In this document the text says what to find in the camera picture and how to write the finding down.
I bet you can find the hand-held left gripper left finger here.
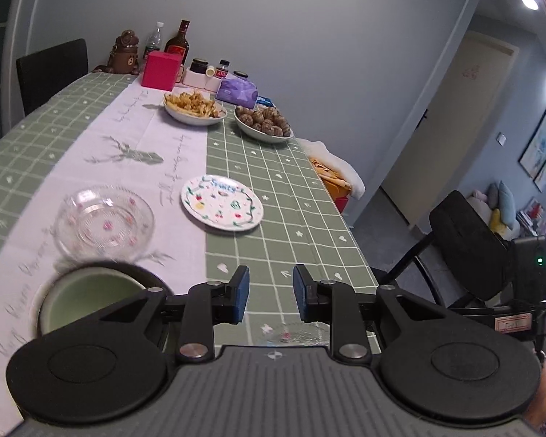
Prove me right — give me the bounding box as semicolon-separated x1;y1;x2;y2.
91;265;251;366

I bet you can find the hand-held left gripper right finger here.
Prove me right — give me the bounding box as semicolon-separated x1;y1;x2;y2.
293;264;447;366

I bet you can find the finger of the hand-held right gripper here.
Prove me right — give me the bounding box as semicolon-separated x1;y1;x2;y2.
445;306;496;328

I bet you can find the clear glass flower plate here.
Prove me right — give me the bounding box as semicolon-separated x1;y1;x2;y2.
54;185;156;263
254;321;334;349

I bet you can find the white fruit-painted plate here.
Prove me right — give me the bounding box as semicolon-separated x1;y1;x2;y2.
180;175;264;232

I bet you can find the orange steel bowl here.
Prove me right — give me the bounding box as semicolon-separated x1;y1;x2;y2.
27;259;176;345

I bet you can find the green ceramic bowl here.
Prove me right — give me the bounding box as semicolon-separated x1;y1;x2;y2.
37;269;147;336

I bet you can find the person's right hand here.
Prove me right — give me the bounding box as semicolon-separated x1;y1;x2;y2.
525;350;546;428

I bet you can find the yellow cushion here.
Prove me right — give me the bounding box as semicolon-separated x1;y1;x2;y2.
488;208;511;238

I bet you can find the black chair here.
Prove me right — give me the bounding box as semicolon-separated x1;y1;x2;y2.
370;190;535;311
16;39;90;117

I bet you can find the blue cushion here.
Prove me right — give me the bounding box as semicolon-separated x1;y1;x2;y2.
486;181;516;227

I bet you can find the orange plastic stool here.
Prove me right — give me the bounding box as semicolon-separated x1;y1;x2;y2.
323;177;351;202

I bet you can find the yellow patterned cloth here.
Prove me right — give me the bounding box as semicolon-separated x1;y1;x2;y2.
309;157;351;188

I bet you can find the white fluffy cloth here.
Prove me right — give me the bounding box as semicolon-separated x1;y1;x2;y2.
299;138;366;200

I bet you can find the green checked tablecloth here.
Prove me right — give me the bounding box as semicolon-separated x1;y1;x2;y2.
0;71;383;433

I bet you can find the white bowl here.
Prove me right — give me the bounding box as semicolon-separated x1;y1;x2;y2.
163;95;229;127
234;116;295;143

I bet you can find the cream door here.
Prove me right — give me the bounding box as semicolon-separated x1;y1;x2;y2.
379;30;520;238

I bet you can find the pile of taro roots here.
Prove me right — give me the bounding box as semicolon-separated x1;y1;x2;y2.
236;105;292;137

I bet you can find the pile of fried strips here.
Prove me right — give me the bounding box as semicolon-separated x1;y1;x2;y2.
165;90;225;119

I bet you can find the purple tissue pack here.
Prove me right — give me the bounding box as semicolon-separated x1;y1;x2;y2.
215;77;260;105

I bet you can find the white storage box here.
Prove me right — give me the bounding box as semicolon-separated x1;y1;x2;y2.
182;68;223;92

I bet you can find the pink box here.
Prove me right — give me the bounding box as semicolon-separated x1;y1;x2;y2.
139;51;183;92

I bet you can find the dark liquor bottle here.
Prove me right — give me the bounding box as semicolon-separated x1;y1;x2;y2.
164;19;191;66

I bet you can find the brown bear bottle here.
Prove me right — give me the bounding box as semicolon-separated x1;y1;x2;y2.
92;29;142;76

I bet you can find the clear water bottle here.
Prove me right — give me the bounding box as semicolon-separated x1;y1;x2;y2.
143;21;165;61

